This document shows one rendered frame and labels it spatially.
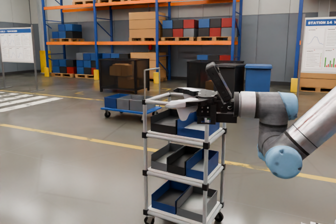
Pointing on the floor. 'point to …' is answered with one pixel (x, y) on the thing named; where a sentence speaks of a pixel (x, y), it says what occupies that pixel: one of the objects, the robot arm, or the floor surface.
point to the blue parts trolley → (130, 102)
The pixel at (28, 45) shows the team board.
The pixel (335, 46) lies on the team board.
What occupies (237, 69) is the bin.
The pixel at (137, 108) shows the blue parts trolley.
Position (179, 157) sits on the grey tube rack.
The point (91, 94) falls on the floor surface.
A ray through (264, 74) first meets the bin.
